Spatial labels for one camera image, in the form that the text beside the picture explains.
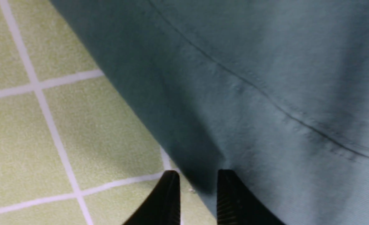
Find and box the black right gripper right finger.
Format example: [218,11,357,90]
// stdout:
[216,169,283,225]

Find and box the green checkered tablecloth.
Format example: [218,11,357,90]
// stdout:
[0,0,217,225]

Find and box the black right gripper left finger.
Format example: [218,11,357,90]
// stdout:
[124,170,181,225]

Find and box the green long-sleeve top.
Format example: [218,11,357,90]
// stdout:
[51,0,369,225]

